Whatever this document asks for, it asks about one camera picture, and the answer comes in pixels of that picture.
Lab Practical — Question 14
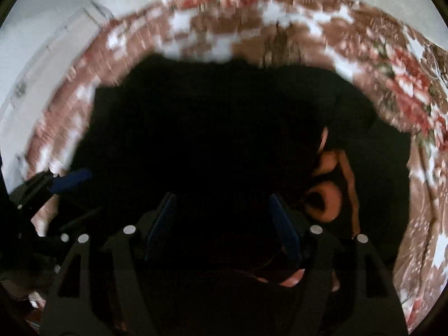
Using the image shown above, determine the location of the white bed headboard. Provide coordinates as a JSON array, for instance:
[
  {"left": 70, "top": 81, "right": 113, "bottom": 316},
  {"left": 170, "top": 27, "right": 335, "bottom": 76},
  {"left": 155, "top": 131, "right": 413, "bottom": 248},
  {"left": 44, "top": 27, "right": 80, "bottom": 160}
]
[{"left": 1, "top": 4, "right": 109, "bottom": 192}]

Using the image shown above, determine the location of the floral brown bed blanket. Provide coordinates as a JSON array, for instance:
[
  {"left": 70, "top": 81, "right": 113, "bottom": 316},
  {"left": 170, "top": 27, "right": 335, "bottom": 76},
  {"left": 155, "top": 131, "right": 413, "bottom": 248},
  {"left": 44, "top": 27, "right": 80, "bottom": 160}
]
[{"left": 24, "top": 0, "right": 447, "bottom": 331}]

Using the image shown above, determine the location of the black orange graffiti hoodie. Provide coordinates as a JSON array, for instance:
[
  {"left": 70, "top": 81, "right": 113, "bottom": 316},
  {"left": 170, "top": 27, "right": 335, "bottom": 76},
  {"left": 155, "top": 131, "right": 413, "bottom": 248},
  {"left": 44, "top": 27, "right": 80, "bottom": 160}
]
[{"left": 60, "top": 55, "right": 411, "bottom": 335}]

